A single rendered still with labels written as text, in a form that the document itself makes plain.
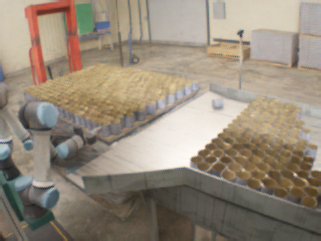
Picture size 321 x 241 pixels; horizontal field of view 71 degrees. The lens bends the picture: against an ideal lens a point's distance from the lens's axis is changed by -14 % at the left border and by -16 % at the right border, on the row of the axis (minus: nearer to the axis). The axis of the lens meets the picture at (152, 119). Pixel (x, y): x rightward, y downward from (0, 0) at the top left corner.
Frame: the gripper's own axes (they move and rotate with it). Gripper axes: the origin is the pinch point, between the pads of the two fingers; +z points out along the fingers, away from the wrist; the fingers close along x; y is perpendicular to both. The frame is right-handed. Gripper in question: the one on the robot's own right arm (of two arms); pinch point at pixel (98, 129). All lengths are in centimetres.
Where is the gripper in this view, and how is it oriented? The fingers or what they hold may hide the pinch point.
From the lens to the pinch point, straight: 163.7
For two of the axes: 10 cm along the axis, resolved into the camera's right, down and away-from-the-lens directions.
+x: 8.1, 2.2, -5.4
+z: 5.8, -3.8, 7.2
